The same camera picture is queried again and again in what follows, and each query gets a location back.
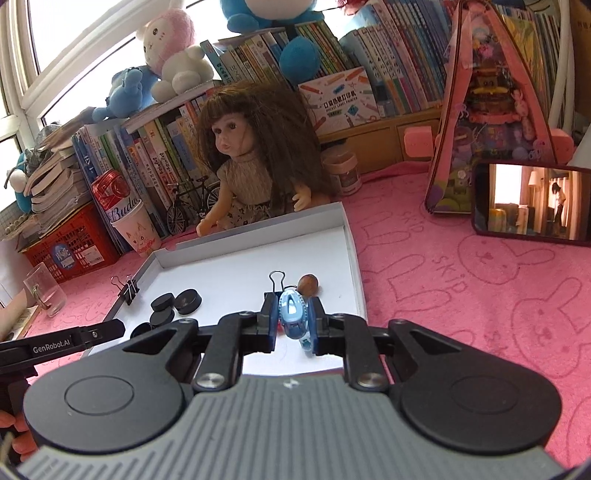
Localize pink rabbit print mat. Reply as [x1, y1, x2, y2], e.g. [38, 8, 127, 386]
[0, 159, 591, 467]

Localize white pipes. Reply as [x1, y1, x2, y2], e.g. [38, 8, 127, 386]
[549, 0, 587, 134]

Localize white shelf board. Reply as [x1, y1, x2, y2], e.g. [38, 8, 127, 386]
[122, 79, 225, 134]

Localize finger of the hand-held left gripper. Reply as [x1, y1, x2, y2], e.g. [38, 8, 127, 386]
[69, 319, 126, 348]

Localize white printer box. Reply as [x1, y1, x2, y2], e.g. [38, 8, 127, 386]
[297, 66, 382, 137]

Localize person's left hand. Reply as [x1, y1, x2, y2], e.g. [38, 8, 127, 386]
[0, 408, 37, 459]

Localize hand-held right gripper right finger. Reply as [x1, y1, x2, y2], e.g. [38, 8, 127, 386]
[307, 295, 467, 393]

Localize red drink can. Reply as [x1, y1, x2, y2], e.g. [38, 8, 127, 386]
[90, 168, 141, 222]

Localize white jar pink label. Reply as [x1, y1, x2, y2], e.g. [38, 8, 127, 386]
[322, 150, 363, 197]

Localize white cat print paper cup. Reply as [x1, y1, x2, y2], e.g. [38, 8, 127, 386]
[110, 199, 162, 252]

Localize wooden drawer unit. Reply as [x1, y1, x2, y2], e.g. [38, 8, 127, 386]
[318, 106, 446, 174]

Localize row of tall upright books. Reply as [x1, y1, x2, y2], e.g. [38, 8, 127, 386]
[71, 88, 227, 252]

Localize row of thin blue books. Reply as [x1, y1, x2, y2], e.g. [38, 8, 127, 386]
[201, 0, 462, 118]

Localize pink white rabbit plush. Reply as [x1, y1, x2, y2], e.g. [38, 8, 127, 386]
[136, 0, 215, 103]

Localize black binder clip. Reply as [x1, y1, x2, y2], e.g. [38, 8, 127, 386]
[264, 270, 287, 296]
[111, 274, 140, 306]

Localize clear glass cup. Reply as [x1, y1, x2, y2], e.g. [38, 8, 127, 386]
[23, 262, 68, 318]

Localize stack of lying books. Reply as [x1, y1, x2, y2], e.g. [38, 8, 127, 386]
[23, 124, 100, 238]

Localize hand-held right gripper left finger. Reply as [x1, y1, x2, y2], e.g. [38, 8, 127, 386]
[121, 292, 280, 393]

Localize brown round nut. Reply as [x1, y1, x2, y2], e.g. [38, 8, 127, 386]
[296, 274, 320, 298]

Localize black toy bicycle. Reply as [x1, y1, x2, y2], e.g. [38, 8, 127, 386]
[165, 175, 222, 238]

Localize smartphone in dark case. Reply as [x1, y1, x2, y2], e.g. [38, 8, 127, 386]
[471, 159, 591, 247]

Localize large blue white plush toy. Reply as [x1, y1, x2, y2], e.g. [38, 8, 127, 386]
[219, 0, 326, 34]

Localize blue white correction tape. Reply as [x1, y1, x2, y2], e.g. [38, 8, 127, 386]
[277, 287, 311, 356]

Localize brown haired baby doll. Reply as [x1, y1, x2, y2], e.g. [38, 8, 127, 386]
[196, 82, 342, 237]

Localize pink toy dollhouse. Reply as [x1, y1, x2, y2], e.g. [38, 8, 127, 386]
[404, 0, 575, 217]

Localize red plastic crate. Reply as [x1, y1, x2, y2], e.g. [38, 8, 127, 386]
[18, 200, 122, 284]

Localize small blue plush animal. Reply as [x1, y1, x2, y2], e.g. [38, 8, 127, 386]
[91, 65, 160, 123]

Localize shallow white cardboard box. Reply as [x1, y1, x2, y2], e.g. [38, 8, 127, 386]
[81, 200, 368, 377]

